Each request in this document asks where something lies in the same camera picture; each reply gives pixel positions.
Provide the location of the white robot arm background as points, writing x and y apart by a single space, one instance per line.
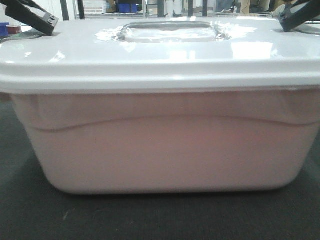
225 8

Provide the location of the small blue bin far left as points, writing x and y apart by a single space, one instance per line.
4 29

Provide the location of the white plastic storage bin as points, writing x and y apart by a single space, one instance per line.
170 142

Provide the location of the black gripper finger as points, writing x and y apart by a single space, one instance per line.
298 13
30 13

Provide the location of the red box far left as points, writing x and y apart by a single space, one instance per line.
14 29

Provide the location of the blue bins on background shelf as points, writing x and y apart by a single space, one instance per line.
127 8

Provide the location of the white bin lid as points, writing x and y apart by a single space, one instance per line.
158 55

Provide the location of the black metal frame background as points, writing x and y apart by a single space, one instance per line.
86 9

